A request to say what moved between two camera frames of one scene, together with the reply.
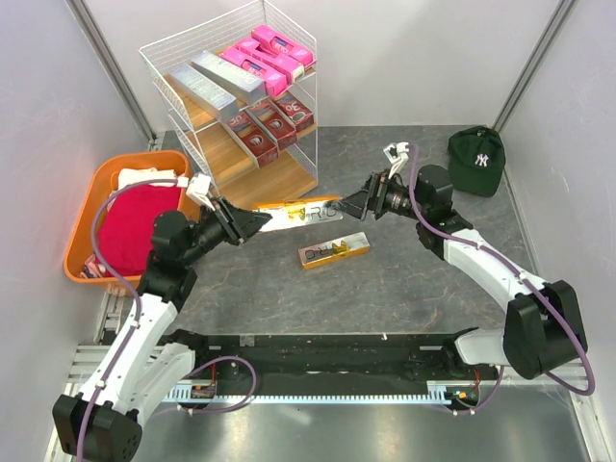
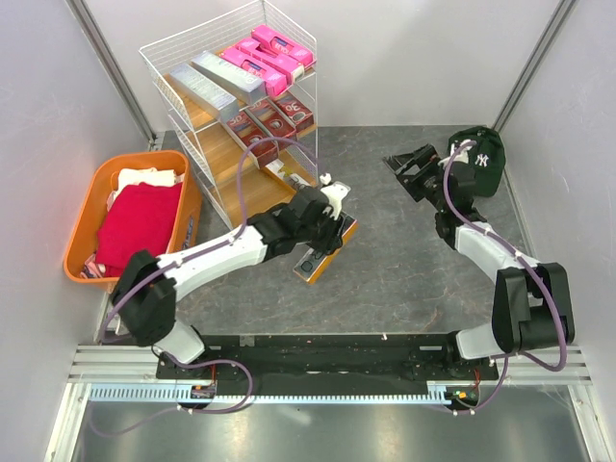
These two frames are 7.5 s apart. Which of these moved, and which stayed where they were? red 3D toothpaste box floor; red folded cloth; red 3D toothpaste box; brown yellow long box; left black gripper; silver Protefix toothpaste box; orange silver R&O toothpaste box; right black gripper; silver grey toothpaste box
Moved: orange silver R&O toothpaste box; left black gripper; right black gripper; brown yellow long box
Stayed: silver grey toothpaste box; red 3D toothpaste box; red 3D toothpaste box floor; red folded cloth; silver Protefix toothpaste box
